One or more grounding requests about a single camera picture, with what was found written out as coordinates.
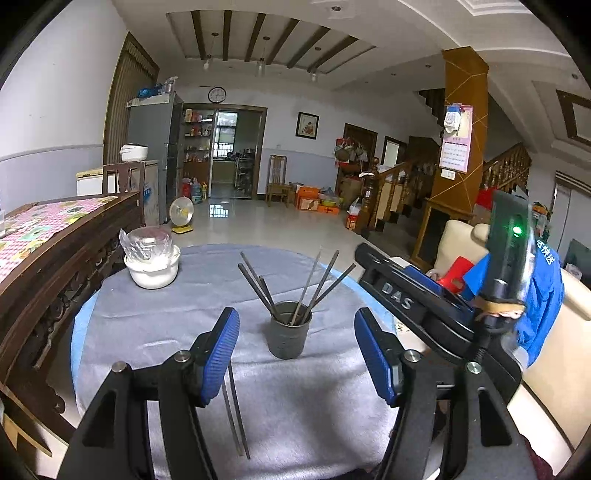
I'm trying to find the red plastic stool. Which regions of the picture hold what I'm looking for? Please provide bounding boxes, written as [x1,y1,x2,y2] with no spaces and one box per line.
[437,256,475,294]

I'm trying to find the cream sofa chair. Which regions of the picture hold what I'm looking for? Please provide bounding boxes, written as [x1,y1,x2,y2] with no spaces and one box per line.
[435,220,590,446]

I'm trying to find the blue jacket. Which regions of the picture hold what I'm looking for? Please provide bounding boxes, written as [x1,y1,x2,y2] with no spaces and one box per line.
[462,239,565,368]

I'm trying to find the wooden stair railing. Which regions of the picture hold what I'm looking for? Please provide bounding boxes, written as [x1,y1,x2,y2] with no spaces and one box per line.
[356,137,532,232]

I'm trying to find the dark grey utensil holder cup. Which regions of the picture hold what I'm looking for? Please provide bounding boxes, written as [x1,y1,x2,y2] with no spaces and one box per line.
[266,301,312,360]

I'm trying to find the orange box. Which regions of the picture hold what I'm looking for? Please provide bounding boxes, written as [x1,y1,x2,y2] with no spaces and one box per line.
[295,186,321,211]

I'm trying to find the grey table cloth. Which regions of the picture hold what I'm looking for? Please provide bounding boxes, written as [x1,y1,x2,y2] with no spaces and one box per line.
[71,244,396,479]

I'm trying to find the wooden chair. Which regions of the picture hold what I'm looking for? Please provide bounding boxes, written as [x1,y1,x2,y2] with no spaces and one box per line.
[264,154,290,206]

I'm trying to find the white bowl with plastic wrap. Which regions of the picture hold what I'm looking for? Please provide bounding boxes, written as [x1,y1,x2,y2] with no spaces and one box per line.
[119,226,181,290]

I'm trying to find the brown pillar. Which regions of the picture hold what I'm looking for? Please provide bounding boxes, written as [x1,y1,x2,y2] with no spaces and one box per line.
[410,45,491,271]

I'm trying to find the small electric fan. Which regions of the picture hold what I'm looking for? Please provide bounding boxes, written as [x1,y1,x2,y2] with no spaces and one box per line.
[169,196,194,234]

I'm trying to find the white rice cooker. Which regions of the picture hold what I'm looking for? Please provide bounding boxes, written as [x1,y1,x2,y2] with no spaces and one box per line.
[119,144,149,162]

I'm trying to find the grey refrigerator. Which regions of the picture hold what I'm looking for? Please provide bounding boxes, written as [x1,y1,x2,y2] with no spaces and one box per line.
[126,92,183,224]

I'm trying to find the wall calendar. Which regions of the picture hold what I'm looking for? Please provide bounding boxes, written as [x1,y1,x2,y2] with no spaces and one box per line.
[439,103,473,173]

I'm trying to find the framed wall picture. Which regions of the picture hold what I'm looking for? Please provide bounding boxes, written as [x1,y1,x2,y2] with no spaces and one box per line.
[295,112,320,140]

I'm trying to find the round wall clock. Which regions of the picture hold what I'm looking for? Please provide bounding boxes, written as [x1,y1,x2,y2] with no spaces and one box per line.
[207,86,228,104]

